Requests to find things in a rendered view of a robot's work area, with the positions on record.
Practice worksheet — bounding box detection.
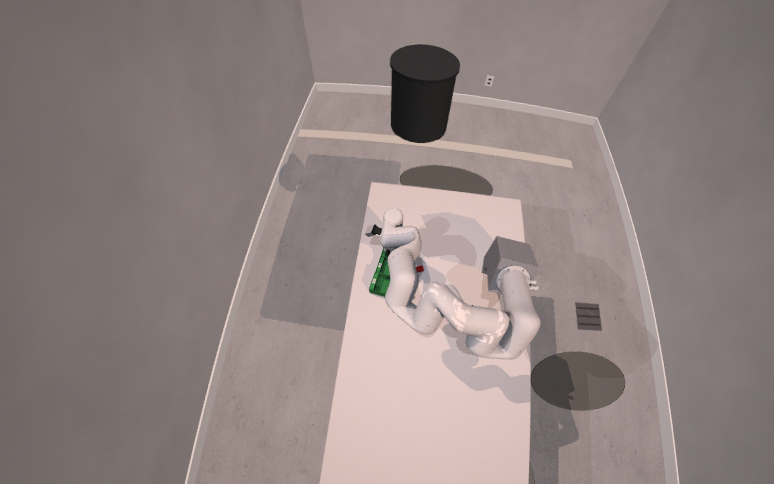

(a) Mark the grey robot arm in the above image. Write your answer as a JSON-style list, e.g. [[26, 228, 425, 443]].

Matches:
[[365, 208, 541, 359]]

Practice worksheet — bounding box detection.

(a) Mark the green compartment tray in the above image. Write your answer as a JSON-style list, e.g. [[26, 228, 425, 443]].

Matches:
[[369, 248, 390, 297]]

